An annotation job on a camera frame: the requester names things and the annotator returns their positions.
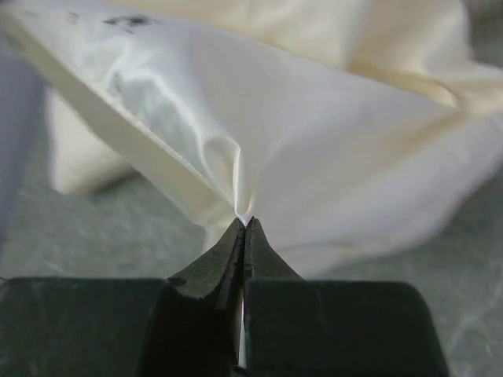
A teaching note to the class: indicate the cream satin pillowcase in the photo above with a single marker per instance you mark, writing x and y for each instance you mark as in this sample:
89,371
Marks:
350,129

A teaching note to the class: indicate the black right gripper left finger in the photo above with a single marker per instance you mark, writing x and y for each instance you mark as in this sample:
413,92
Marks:
184,325

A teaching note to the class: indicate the cream rectangular pillow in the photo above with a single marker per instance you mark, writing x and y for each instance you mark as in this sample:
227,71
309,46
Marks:
80,162

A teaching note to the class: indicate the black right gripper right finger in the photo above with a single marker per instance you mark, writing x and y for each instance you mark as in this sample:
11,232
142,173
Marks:
298,327

